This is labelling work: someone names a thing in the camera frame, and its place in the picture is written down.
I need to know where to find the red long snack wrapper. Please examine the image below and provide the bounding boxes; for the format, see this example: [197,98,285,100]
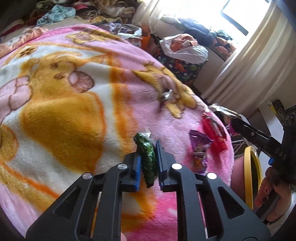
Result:
[202,112,227,155]

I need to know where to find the purple snack wrapper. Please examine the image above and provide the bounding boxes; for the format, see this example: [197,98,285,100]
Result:
[189,130,212,174]

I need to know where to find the green snack wrapper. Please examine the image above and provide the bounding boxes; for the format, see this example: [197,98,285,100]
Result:
[133,133,158,188]

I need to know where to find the yellow rimmed black trash bin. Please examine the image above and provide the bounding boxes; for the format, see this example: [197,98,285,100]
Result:
[243,146,263,209]

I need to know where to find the left hand dark nails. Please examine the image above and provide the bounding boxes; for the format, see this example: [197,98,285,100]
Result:
[121,233,127,241]

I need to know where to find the right hand red nails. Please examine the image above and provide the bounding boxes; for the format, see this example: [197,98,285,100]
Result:
[254,167,292,224]

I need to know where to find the white desk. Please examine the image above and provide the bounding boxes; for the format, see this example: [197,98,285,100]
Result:
[248,99,292,149]

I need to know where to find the yellow white snack wrapper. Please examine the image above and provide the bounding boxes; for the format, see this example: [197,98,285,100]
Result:
[208,103,242,127]

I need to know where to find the cream curtain right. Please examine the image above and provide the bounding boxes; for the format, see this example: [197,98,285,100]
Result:
[202,1,295,116]

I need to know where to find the cream curtain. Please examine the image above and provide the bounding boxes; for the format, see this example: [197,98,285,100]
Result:
[202,1,295,116]
[132,0,166,33]

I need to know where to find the pink cartoon bear blanket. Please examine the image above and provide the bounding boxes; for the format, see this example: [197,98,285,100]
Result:
[0,24,234,241]

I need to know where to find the small silver foil wrapper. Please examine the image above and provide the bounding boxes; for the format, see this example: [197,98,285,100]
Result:
[160,89,173,104]

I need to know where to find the dinosaur print laundry basket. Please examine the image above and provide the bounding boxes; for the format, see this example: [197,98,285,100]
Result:
[153,51,207,86]

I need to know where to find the clothes on window sill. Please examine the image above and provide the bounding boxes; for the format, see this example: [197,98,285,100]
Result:
[161,16,236,60]

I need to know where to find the white plastic bag with clothes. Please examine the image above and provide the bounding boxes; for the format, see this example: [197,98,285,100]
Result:
[159,34,208,64]

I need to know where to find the orange bag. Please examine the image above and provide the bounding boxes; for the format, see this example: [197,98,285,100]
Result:
[141,26,158,54]

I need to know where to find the cream curtain left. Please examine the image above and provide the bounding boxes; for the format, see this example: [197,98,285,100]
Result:
[132,0,166,33]

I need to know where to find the pile of clothes on bed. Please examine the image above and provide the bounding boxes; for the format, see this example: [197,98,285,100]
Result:
[0,0,149,38]

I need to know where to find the white round wire stool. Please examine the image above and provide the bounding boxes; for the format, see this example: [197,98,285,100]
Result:
[226,124,248,160]

